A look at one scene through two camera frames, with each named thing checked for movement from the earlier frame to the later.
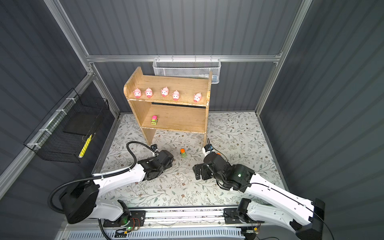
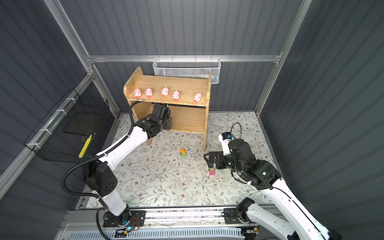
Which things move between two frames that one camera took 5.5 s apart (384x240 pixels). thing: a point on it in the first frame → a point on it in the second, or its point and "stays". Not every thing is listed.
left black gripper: (169, 165) → (168, 121)
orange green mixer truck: (182, 153) stays
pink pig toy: (149, 92) stays
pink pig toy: (137, 93) stays
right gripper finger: (196, 168) → (209, 161)
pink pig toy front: (164, 91) stays
